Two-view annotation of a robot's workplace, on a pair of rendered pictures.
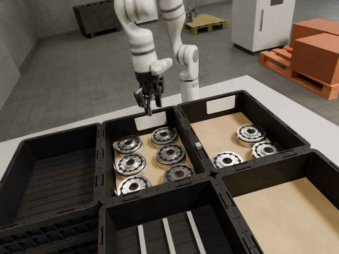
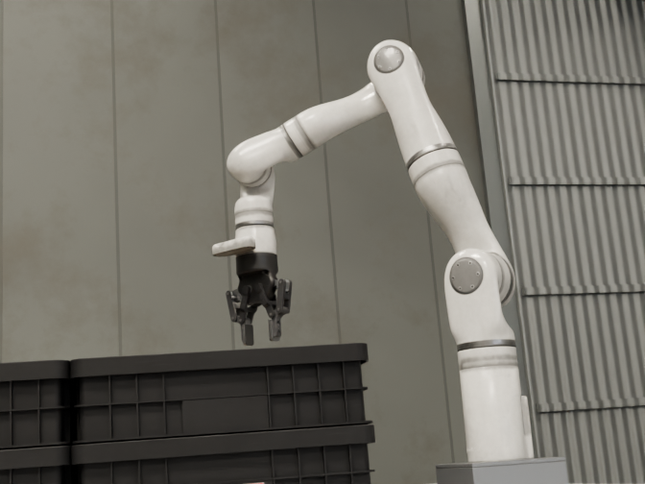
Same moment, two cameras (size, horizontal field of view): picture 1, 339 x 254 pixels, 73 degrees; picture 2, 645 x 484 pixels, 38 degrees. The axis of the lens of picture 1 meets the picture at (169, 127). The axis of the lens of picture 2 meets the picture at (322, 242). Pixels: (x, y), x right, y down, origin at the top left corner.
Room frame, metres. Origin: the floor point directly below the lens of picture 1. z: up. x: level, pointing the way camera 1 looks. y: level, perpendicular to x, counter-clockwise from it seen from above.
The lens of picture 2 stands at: (0.77, -1.62, 0.77)
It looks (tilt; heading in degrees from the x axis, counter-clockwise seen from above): 13 degrees up; 89
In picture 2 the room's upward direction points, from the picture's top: 4 degrees counter-clockwise
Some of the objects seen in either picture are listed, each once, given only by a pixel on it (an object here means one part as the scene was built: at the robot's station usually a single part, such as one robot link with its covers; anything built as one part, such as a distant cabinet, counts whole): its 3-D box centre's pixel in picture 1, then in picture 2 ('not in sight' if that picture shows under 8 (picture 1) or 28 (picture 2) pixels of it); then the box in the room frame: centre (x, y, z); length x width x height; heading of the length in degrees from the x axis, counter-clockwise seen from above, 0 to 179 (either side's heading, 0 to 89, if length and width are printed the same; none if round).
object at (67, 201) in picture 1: (60, 179); not in sight; (0.55, 0.38, 0.87); 0.40 x 0.30 x 0.11; 8
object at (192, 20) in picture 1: (199, 18); not in sight; (6.25, -1.18, 0.19); 1.31 x 0.91 x 0.39; 14
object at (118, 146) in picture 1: (128, 143); not in sight; (0.69, 0.16, 0.86); 0.10 x 0.10 x 0.01
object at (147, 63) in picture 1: (149, 58); (249, 238); (0.67, 0.03, 1.17); 0.11 x 0.09 x 0.06; 53
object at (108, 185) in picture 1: (149, 156); not in sight; (0.59, 0.08, 0.87); 0.40 x 0.30 x 0.11; 8
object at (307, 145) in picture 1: (231, 124); (219, 371); (0.63, -0.21, 0.92); 0.40 x 0.30 x 0.02; 8
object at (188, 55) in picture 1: (187, 63); (481, 303); (1.05, -0.13, 1.00); 0.09 x 0.09 x 0.17; 53
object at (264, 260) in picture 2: (148, 80); (257, 278); (0.68, 0.04, 1.10); 0.08 x 0.08 x 0.09
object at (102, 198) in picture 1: (147, 145); not in sight; (0.59, 0.08, 0.92); 0.40 x 0.30 x 0.02; 8
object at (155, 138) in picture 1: (164, 135); not in sight; (0.71, 0.03, 0.86); 0.10 x 0.10 x 0.01
